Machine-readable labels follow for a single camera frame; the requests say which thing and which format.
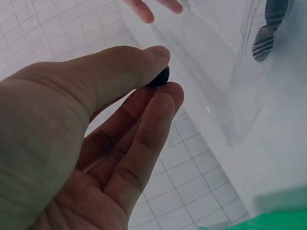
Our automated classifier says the person's right hand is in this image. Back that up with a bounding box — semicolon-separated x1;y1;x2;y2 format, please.
122;0;184;24

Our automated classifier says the person's left hand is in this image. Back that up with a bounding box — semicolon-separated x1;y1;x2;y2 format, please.
0;45;185;230

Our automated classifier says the small black round pellet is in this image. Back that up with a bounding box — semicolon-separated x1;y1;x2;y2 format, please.
143;65;171;88

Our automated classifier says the clear plastic container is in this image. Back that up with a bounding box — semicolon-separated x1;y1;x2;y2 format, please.
119;0;307;149

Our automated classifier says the dark grey striped object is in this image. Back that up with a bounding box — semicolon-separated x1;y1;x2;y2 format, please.
251;0;289;63

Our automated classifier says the green flat object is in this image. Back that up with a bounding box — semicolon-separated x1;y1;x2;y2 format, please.
198;188;307;230

